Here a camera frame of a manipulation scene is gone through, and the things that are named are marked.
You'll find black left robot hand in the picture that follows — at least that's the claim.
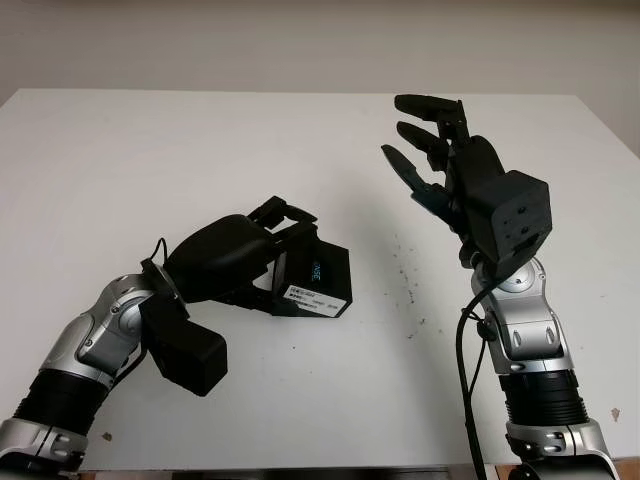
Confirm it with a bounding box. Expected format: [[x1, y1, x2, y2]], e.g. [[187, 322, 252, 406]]
[[141, 195, 320, 317]]

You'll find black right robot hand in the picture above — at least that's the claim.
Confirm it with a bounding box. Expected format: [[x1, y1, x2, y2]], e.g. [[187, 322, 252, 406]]
[[380, 93, 505, 269]]

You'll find black RealSense box lid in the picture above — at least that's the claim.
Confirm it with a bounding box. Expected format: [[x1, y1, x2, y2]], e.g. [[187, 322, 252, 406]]
[[271, 237, 354, 319]]

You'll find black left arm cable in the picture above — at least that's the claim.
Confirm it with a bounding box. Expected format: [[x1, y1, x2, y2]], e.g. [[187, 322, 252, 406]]
[[148, 237, 172, 269]]

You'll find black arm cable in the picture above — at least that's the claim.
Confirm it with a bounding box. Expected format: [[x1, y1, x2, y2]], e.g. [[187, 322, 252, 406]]
[[453, 279, 502, 480], [148, 237, 172, 269]]

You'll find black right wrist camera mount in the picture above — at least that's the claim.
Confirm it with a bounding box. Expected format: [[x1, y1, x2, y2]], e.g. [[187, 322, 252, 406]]
[[478, 169, 552, 277]]

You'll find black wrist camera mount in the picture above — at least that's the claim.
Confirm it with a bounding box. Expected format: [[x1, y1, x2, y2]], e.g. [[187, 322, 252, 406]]
[[138, 298, 230, 399], [478, 169, 552, 277]]

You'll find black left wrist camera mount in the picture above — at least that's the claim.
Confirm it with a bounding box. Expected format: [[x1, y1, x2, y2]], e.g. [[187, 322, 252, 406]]
[[138, 298, 230, 399]]

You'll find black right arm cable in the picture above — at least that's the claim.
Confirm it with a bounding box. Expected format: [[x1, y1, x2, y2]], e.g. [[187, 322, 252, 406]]
[[453, 279, 502, 480]]

